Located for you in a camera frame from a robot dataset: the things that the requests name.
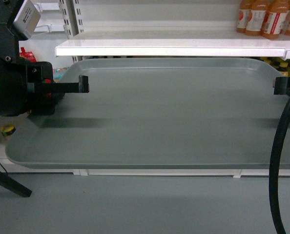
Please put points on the grey silver serving tray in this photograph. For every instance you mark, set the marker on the grey silver serving tray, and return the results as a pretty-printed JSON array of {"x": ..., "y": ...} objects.
[{"x": 164, "y": 113}]

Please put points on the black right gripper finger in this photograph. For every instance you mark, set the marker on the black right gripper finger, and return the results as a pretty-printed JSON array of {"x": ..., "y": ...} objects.
[{"x": 282, "y": 86}]

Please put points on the orange drink bottle top right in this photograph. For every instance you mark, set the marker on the orange drink bottle top right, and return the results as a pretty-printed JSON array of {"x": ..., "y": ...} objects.
[{"x": 276, "y": 17}]

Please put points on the sauce jar at edge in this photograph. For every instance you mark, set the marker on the sauce jar at edge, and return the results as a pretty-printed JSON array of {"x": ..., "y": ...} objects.
[{"x": 7, "y": 131}]

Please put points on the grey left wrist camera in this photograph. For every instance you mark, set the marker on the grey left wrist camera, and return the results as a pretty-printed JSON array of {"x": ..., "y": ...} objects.
[{"x": 23, "y": 19}]

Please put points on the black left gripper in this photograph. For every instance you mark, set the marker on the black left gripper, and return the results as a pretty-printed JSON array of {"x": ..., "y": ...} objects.
[{"x": 16, "y": 100}]

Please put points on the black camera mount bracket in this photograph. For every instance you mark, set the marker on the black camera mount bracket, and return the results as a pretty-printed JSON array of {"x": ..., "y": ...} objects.
[{"x": 9, "y": 37}]

